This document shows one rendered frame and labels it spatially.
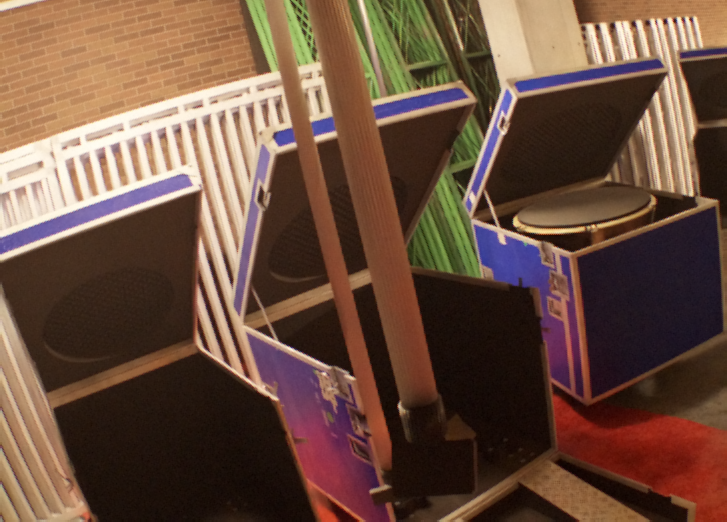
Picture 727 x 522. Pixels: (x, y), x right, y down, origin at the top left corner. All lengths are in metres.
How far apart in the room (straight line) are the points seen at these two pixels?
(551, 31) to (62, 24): 3.48
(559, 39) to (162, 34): 2.91
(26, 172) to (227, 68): 2.25
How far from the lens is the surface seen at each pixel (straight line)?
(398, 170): 2.83
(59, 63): 5.01
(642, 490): 2.84
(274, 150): 2.24
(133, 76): 5.12
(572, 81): 3.37
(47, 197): 3.73
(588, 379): 3.36
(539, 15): 4.57
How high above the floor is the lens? 1.87
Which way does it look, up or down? 13 degrees down
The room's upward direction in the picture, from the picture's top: 13 degrees counter-clockwise
